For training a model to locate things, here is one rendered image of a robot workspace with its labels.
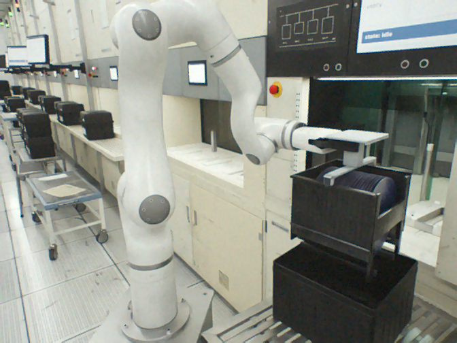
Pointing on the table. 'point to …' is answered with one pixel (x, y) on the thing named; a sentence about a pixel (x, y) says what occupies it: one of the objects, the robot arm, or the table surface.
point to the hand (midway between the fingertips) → (354, 143)
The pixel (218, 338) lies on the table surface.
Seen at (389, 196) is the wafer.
